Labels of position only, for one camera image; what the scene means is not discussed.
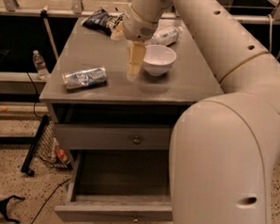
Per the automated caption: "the orange item in basket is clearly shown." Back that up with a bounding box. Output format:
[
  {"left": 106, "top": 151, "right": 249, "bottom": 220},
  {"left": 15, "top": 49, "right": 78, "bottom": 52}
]
[{"left": 55, "top": 146, "right": 69, "bottom": 164}]

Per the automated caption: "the black wire mesh basket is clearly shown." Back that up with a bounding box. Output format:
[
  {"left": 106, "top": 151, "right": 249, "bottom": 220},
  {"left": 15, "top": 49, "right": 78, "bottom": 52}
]
[{"left": 21, "top": 115, "right": 72, "bottom": 176}]

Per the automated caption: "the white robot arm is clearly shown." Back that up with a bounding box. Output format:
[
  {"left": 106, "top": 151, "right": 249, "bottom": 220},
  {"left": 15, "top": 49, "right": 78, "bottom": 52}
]
[{"left": 122, "top": 0, "right": 280, "bottom": 224}]

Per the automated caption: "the open grey middle drawer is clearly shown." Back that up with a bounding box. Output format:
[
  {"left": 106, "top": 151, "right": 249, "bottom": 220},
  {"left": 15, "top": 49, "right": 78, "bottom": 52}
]
[{"left": 54, "top": 150, "right": 172, "bottom": 222}]

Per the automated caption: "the white bowl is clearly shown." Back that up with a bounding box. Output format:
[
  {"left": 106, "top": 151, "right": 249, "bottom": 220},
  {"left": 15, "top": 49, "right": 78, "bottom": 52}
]
[{"left": 142, "top": 44, "right": 177, "bottom": 76}]

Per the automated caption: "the lying clear water bottle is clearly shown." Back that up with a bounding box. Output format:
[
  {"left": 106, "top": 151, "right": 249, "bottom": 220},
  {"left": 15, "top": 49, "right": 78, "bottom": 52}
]
[{"left": 147, "top": 26, "right": 183, "bottom": 46}]

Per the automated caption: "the dark blue chip bag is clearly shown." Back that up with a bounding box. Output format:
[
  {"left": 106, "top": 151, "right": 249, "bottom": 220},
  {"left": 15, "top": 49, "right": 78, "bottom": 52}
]
[{"left": 82, "top": 8, "right": 123, "bottom": 36}]

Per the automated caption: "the closed grey upper drawer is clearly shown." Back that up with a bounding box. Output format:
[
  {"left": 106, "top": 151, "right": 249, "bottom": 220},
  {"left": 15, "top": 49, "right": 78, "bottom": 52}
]
[{"left": 54, "top": 123, "right": 170, "bottom": 151}]

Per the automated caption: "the grey wooden drawer cabinet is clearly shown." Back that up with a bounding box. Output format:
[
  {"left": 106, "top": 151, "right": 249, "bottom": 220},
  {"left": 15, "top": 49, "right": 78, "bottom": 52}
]
[{"left": 36, "top": 11, "right": 228, "bottom": 160}]

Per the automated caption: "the black floor cable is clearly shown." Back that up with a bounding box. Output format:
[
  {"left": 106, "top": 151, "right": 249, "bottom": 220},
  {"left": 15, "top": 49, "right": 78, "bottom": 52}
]
[{"left": 29, "top": 176, "right": 71, "bottom": 224}]

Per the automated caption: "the standing water bottle on ledge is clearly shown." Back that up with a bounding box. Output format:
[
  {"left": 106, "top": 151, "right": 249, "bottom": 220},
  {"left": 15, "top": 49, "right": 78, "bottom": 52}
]
[{"left": 33, "top": 50, "right": 50, "bottom": 81}]

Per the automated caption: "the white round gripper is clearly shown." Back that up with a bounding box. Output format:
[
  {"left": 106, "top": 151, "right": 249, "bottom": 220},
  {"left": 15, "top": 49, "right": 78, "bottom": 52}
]
[{"left": 110, "top": 5, "right": 158, "bottom": 80}]

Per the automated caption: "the black plastic bracket on floor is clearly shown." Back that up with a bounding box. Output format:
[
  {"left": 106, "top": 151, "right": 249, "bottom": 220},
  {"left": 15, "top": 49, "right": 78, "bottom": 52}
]
[{"left": 0, "top": 195, "right": 24, "bottom": 224}]

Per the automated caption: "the silver blue redbull can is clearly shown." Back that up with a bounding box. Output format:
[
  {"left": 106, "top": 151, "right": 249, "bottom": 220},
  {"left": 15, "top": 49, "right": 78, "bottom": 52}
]
[{"left": 62, "top": 67, "right": 108, "bottom": 89}]

